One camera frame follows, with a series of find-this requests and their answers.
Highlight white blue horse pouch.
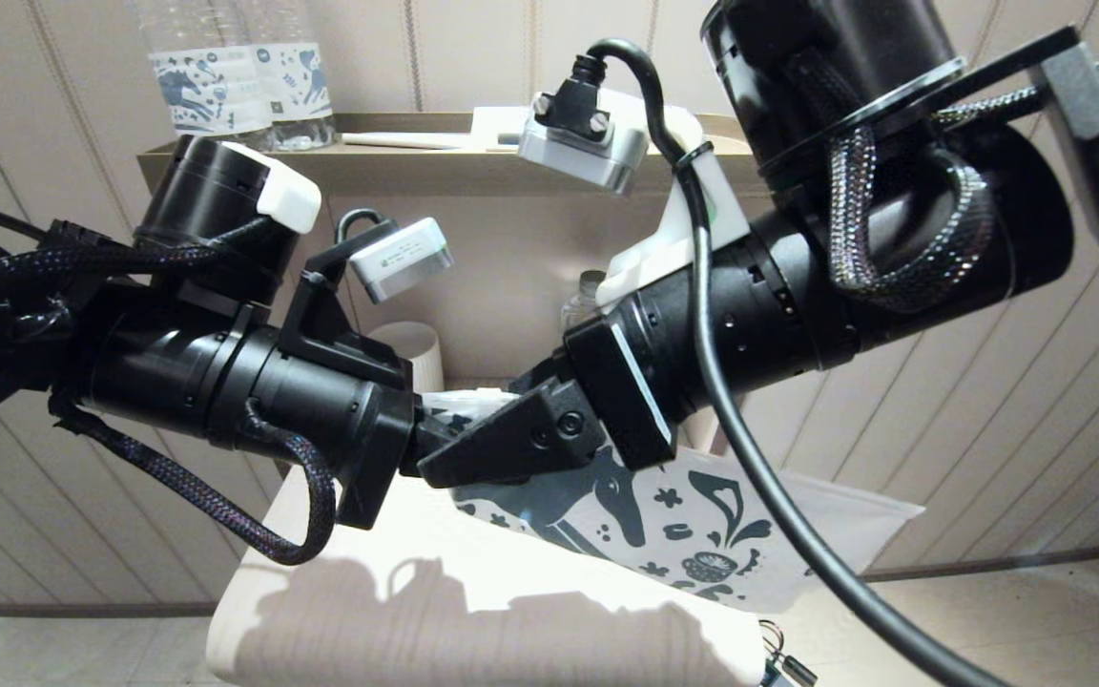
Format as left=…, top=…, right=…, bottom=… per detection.
left=416, top=386, right=925, bottom=614

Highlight small clear water bottle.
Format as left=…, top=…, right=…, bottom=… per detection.
left=561, top=270, right=608, bottom=330

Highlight white ribbed mug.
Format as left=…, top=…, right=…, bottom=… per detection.
left=368, top=322, right=444, bottom=394

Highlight brown open shelf cabinet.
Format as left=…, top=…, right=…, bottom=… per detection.
left=135, top=113, right=779, bottom=459

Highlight white blue packet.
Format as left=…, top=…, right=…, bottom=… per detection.
left=469, top=102, right=703, bottom=144

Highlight white toothbrush black bristles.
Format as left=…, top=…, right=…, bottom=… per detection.
left=341, top=132, right=522, bottom=152

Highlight black key bundle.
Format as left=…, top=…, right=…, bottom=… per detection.
left=755, top=620, right=819, bottom=687

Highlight large clear water bottle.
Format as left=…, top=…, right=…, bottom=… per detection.
left=128, top=0, right=276, bottom=154
left=239, top=0, right=337, bottom=152

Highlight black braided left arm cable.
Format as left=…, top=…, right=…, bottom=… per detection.
left=0, top=243, right=269, bottom=321
left=49, top=386, right=338, bottom=567

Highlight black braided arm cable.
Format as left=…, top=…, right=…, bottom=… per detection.
left=0, top=243, right=269, bottom=321
left=826, top=124, right=999, bottom=316
left=49, top=386, right=338, bottom=567

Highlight black left camera bracket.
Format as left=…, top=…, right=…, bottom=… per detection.
left=278, top=239, right=414, bottom=389

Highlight white right camera bracket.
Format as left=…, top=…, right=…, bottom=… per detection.
left=595, top=100, right=751, bottom=311

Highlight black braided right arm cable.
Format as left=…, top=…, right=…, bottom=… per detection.
left=826, top=124, right=999, bottom=316

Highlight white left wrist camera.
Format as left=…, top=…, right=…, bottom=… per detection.
left=349, top=217, right=455, bottom=304

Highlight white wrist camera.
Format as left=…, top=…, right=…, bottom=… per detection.
left=349, top=217, right=455, bottom=304
left=516, top=88, right=651, bottom=197

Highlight short black left camera cable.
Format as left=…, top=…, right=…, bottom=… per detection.
left=335, top=208, right=390, bottom=247

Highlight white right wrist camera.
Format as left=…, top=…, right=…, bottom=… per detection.
left=516, top=88, right=651, bottom=197

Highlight smooth black right camera cable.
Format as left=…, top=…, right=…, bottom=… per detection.
left=530, top=38, right=1018, bottom=687

